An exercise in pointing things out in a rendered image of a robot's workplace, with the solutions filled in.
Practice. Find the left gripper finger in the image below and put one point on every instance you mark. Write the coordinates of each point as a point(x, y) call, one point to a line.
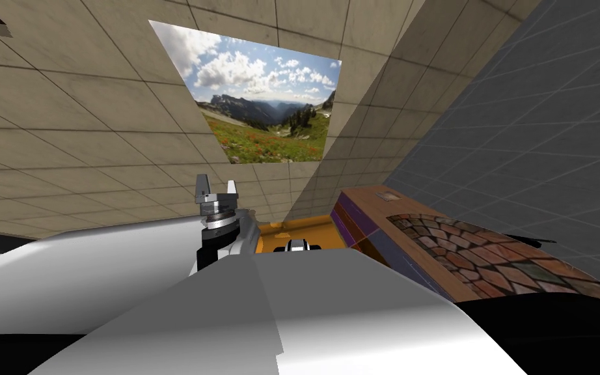
point(231, 188)
point(202, 185)

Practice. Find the mountain landscape window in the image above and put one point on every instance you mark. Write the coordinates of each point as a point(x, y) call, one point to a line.
point(258, 99)

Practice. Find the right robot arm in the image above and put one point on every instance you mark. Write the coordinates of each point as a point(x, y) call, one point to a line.
point(565, 344)

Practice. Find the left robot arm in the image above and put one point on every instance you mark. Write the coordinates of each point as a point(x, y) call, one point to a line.
point(71, 276)

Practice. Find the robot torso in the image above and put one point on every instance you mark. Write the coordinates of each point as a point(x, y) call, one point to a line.
point(310, 323)

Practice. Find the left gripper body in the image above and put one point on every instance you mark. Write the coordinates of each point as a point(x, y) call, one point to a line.
point(218, 200)

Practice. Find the wooden cabinet with tiled top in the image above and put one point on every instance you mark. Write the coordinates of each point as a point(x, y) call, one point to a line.
point(435, 245)

